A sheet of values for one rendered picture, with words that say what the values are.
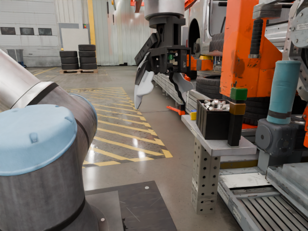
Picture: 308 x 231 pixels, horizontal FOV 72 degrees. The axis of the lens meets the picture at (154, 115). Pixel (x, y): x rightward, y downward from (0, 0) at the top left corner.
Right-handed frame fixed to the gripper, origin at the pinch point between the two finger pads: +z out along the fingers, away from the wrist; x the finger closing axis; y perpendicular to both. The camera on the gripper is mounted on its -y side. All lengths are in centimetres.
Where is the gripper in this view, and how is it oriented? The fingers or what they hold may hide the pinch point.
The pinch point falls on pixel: (160, 106)
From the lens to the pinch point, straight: 54.0
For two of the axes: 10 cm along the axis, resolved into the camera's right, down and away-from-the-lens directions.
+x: 8.3, -1.4, 5.4
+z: 0.2, 9.8, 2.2
